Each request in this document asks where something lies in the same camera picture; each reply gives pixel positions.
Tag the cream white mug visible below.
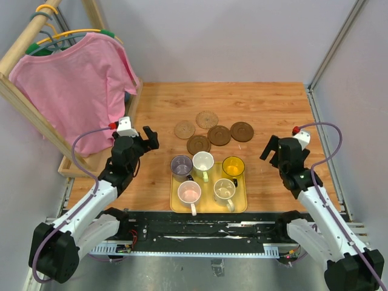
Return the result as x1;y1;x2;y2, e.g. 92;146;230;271
213;178;236;212

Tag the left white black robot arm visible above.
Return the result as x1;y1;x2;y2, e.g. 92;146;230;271
28;122;159;284

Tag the woven rattan coaster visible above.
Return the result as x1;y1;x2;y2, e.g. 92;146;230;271
196;110;218;129
174;120;195;139

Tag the pink white mug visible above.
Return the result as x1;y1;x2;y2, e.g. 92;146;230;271
177;181;202;216

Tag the white cup green handle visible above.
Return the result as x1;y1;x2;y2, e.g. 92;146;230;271
192;151;215;182

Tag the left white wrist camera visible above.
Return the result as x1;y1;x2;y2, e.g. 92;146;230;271
116;116;139;138

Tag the yellow transparent cup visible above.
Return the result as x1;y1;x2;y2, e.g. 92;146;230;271
222;156;246;187

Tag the pink t-shirt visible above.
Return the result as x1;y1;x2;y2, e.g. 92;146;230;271
8;33;139;157

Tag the grey purple cup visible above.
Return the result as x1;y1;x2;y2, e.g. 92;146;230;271
170;155;193;182

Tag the white slotted cable duct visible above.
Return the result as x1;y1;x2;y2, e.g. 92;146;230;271
88;239;279;258

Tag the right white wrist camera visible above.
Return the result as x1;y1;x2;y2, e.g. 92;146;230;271
293;130;311;150

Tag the aluminium frame rail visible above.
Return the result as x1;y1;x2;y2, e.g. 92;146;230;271
305;0;368;222

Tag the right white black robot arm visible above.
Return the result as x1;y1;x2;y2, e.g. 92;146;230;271
260;132;385;290

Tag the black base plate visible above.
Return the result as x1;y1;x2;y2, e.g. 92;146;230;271
99;208;296;250

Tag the yellow plastic tray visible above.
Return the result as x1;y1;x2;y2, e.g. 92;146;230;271
170;162;248;213

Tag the brown wooden coaster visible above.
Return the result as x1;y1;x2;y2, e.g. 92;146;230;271
186;135;212;155
207;125;231;146
230;122;254;142

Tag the wooden clothes rack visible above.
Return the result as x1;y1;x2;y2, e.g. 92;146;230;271
0;0;144;181

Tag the yellow green hanger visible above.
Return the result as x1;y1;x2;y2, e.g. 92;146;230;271
25;1;123;56

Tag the grey hanger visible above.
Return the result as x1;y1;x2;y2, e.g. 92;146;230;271
29;8;87;55

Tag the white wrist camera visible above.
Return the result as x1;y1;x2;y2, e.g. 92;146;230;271
116;116;139;138
293;130;311;150

